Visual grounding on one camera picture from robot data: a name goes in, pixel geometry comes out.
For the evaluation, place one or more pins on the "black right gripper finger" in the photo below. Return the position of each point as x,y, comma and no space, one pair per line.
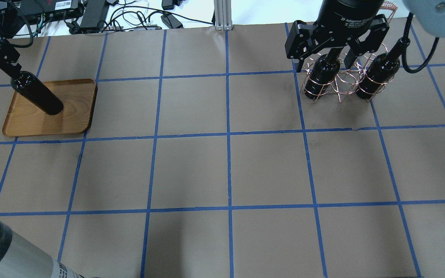
351,57
300,64

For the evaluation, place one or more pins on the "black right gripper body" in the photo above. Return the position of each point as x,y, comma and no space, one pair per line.
342,15

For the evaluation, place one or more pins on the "dark wine bottle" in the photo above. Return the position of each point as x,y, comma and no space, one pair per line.
381,70
324,72
35,91

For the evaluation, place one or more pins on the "copper wire bottle basket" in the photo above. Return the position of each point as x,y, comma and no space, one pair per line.
347,80

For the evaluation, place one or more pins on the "aluminium frame post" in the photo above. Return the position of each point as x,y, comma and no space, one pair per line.
223,15

